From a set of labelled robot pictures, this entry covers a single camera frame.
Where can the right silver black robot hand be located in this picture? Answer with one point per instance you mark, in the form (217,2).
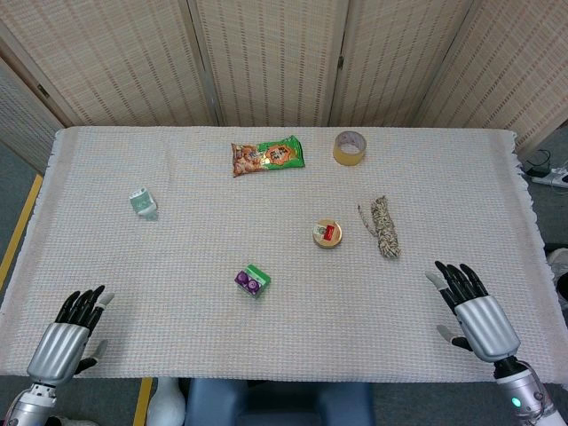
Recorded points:
(486,326)

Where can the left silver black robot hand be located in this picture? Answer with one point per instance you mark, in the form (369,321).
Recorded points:
(57,350)

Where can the purple small block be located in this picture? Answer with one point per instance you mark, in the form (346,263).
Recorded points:
(246,281)

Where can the green small block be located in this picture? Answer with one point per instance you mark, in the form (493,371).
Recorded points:
(262,277)

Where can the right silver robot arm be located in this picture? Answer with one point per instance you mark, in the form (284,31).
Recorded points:
(526,395)

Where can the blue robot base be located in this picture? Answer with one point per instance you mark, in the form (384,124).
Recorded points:
(275,404)

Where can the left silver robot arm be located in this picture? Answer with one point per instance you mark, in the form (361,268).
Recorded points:
(31,404)

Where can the white shoe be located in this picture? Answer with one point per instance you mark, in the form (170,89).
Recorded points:
(559,266)

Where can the white robot body part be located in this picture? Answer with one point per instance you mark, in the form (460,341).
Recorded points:
(166,404)

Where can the braided twine bundle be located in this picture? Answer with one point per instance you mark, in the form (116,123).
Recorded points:
(384,226)

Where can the white power strip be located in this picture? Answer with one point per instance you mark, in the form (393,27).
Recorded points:
(552,179)

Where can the small green white packet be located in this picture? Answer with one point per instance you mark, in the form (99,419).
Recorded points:
(142,203)

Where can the round golden tin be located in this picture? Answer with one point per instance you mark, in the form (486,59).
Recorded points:
(327,233)

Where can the white woven tablecloth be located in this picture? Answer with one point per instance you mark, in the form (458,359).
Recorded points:
(266,328)

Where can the yellow tape roll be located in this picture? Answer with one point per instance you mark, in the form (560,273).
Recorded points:
(348,156)

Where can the green orange snack bag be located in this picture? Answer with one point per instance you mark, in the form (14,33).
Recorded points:
(266,155)

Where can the beige folding screen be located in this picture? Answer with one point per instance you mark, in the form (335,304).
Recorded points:
(275,62)

